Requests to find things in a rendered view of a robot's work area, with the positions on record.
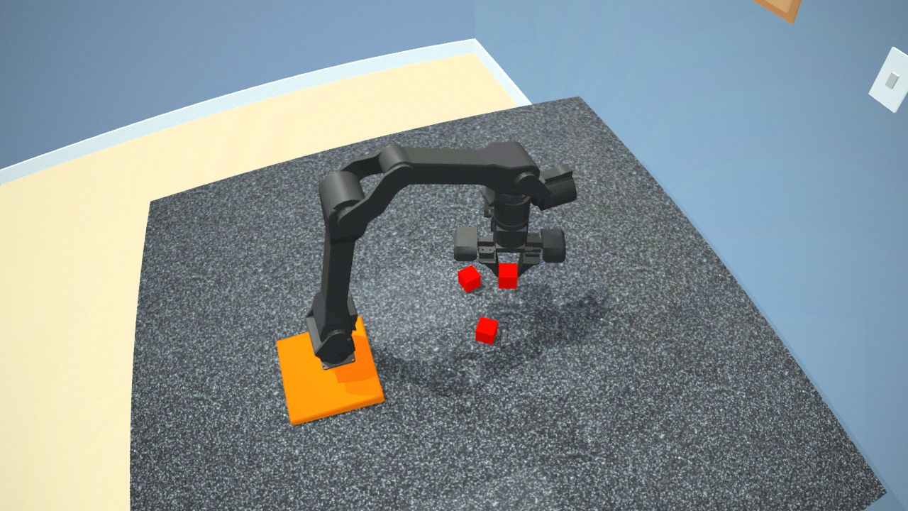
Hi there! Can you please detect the red cube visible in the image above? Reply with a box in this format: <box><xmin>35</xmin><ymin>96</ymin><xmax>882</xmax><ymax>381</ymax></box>
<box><xmin>476</xmin><ymin>317</ymin><xmax>497</xmax><ymax>344</ymax></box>
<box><xmin>458</xmin><ymin>265</ymin><xmax>481</xmax><ymax>292</ymax></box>
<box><xmin>499</xmin><ymin>263</ymin><xmax>517</xmax><ymax>289</ymax></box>

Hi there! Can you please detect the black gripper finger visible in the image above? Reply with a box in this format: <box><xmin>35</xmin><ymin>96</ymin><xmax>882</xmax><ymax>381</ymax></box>
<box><xmin>478</xmin><ymin>251</ymin><xmax>499</xmax><ymax>277</ymax></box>
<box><xmin>517</xmin><ymin>253</ymin><xmax>541</xmax><ymax>278</ymax></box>

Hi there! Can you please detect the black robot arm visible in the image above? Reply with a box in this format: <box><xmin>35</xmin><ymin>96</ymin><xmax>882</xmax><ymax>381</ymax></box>
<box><xmin>304</xmin><ymin>141</ymin><xmax>577</xmax><ymax>370</ymax></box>

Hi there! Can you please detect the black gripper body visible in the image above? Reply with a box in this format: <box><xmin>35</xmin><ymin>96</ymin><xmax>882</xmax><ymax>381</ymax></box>
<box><xmin>454</xmin><ymin>216</ymin><xmax>566</xmax><ymax>263</ymax></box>

